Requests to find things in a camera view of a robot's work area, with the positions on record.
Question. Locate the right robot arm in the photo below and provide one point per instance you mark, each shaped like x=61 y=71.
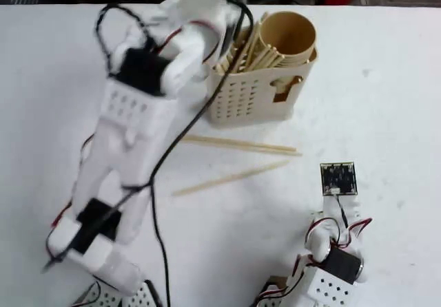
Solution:
x=324 y=245

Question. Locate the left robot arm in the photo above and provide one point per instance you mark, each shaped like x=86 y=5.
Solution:
x=127 y=131

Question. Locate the beige plastic slotted basket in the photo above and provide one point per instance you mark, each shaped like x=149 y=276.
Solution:
x=248 y=97

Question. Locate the wooden chopstick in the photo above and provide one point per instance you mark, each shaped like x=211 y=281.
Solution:
x=231 y=178
x=253 y=40
x=246 y=58
x=262 y=59
x=241 y=144
x=248 y=149

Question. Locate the brown paper cup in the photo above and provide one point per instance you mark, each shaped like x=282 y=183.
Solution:
x=303 y=62
x=293 y=42

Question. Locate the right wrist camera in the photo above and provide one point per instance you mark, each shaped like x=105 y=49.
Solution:
x=338 y=179

